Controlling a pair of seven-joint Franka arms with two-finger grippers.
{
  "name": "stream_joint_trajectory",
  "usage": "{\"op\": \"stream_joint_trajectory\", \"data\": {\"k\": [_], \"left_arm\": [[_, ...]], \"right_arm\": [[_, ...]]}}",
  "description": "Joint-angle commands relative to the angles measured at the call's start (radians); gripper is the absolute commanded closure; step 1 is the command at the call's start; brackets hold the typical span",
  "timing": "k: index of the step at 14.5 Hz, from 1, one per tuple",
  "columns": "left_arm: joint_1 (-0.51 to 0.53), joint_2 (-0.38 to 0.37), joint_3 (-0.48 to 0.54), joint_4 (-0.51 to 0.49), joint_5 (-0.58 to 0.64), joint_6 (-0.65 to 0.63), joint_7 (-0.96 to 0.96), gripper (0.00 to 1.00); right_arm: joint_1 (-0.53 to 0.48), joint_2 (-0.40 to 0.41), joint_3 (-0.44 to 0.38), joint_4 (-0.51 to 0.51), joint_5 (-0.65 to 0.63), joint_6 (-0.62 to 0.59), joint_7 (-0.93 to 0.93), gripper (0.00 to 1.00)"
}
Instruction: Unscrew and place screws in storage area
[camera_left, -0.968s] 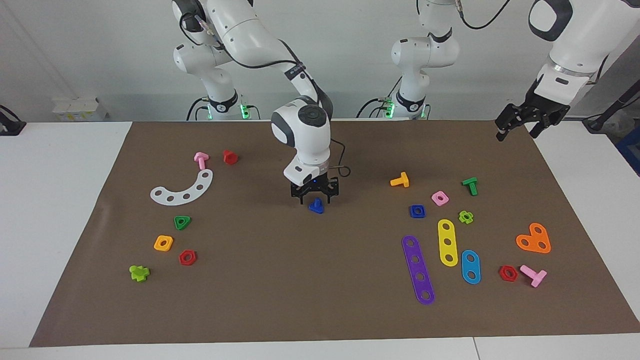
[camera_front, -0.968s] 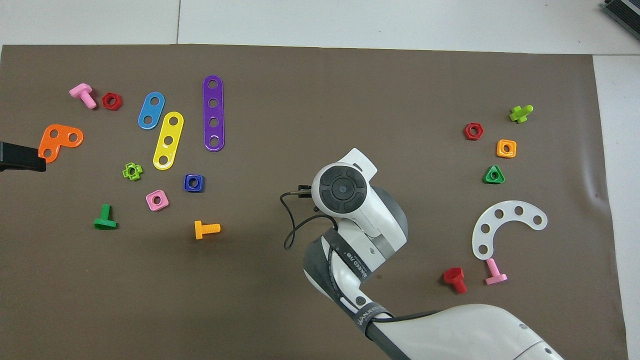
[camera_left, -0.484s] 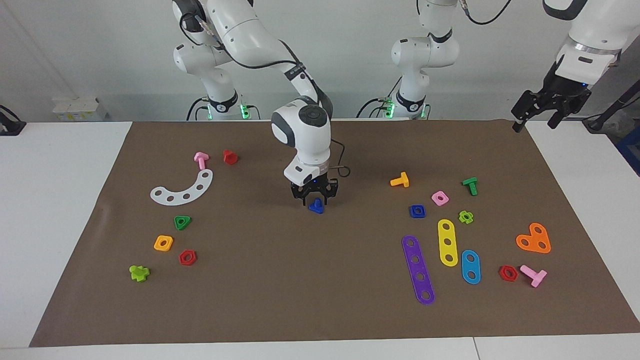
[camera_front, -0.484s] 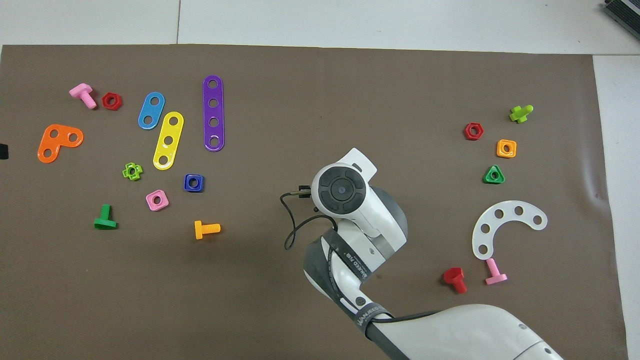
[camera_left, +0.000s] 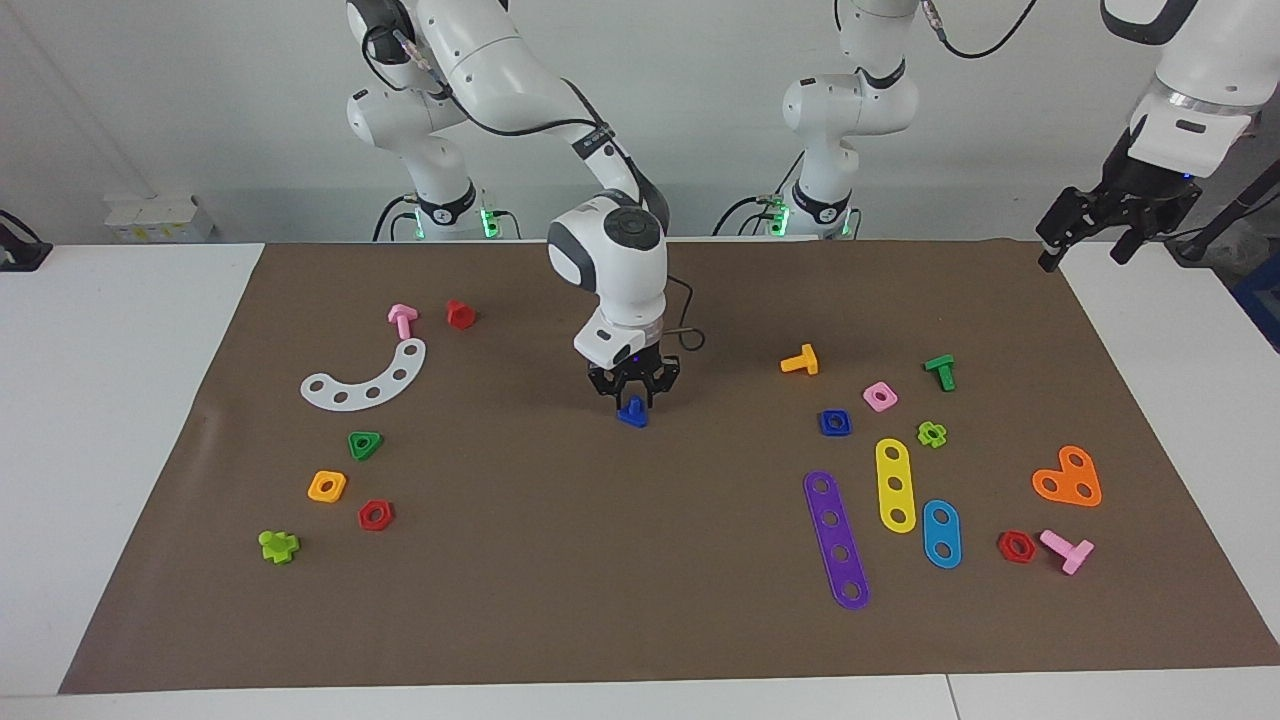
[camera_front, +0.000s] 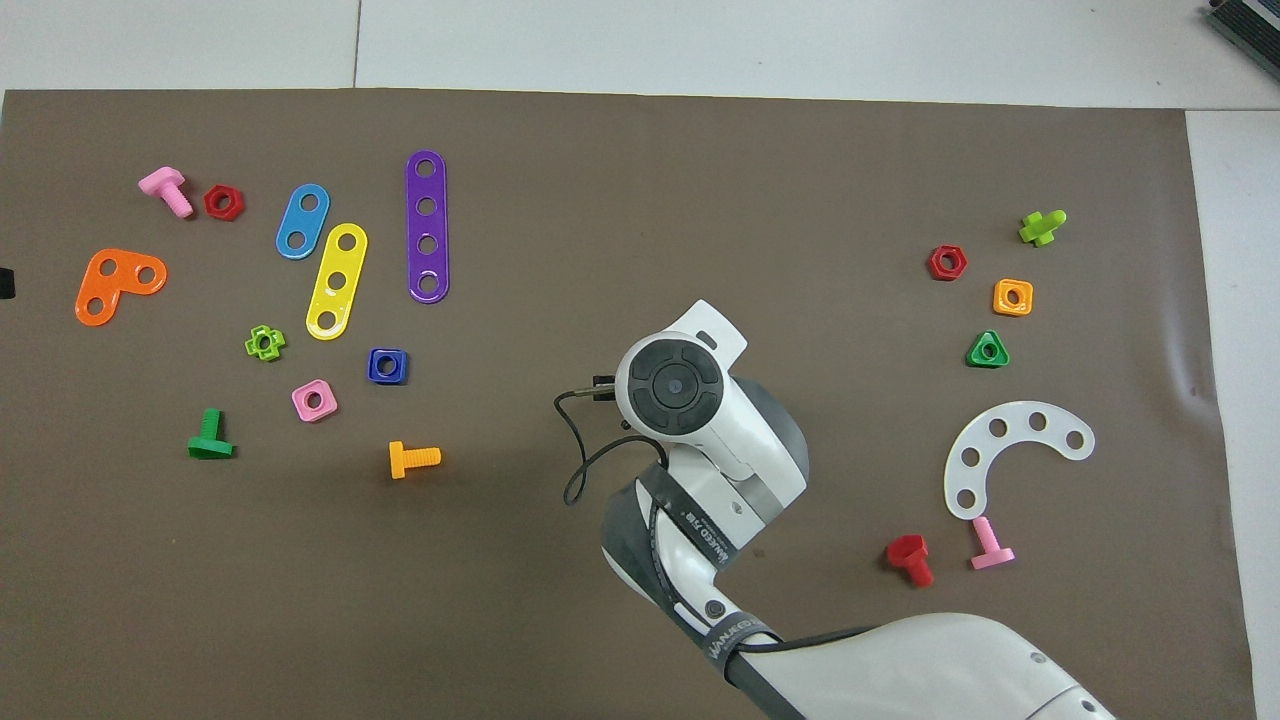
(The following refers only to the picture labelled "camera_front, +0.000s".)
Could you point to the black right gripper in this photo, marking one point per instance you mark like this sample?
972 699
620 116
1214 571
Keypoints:
604 388

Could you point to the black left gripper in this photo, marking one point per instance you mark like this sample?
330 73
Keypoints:
6 283

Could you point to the blue square nut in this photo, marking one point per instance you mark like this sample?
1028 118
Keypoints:
373 366

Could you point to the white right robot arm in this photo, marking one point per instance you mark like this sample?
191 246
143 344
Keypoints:
720 440

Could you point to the orange heart-shaped plate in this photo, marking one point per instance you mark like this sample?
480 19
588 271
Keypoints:
120 290

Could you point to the pink plastic bolt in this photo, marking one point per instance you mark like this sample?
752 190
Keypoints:
992 556
160 182

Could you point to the orange plastic bolt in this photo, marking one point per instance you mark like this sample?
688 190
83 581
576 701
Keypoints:
398 460

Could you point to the red hex nut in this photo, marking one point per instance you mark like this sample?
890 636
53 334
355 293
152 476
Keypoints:
212 203
935 263

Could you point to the brown table mat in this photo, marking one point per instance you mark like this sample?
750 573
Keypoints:
500 600

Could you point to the purple four-hole strip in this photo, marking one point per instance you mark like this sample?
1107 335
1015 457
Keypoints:
427 225

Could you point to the green cross-shaped nut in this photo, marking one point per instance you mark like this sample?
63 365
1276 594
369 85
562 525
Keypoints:
252 345

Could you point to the green plastic bolt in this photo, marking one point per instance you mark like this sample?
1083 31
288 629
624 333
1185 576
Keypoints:
210 445

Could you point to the yellow three-hole plate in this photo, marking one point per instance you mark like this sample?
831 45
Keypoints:
342 260

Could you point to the blue two-hole plate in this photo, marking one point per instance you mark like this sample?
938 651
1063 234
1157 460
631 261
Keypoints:
303 222

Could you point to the pink square nut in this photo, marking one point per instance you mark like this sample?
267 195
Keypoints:
300 405

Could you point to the red plastic bolt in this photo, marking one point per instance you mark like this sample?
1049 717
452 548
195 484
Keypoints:
908 550

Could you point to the green triangle nut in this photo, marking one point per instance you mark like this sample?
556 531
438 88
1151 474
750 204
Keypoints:
975 358

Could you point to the white curved five-hole plate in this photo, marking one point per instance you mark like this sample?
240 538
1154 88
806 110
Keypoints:
967 478

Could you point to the orange square nut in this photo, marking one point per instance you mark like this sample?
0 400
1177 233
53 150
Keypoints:
1000 297

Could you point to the lime cross-head bolt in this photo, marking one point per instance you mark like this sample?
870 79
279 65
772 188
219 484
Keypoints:
1040 230

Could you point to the grey ribbed device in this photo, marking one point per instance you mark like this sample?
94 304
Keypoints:
1255 22

